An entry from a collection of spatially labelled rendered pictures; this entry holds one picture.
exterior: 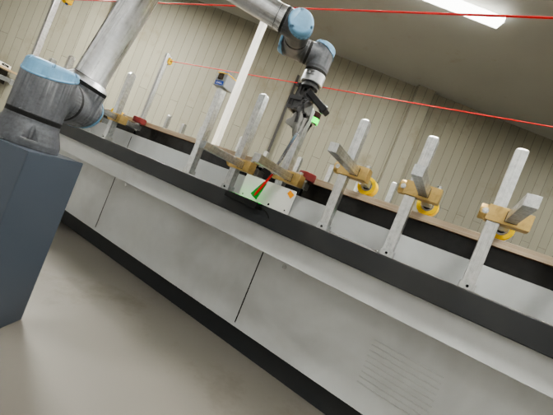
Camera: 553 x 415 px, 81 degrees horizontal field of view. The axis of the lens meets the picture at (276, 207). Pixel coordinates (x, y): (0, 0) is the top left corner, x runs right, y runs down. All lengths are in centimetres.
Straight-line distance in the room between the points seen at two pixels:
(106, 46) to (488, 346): 158
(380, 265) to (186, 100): 506
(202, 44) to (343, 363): 544
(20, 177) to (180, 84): 494
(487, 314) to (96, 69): 150
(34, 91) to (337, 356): 140
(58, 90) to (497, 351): 151
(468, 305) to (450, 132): 510
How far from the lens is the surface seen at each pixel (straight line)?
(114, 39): 143
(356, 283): 121
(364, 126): 130
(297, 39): 127
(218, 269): 173
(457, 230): 136
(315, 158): 542
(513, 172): 122
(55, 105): 126
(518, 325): 116
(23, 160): 116
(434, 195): 118
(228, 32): 613
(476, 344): 120
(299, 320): 152
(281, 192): 133
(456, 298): 114
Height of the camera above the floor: 72
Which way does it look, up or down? level
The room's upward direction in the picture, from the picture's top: 22 degrees clockwise
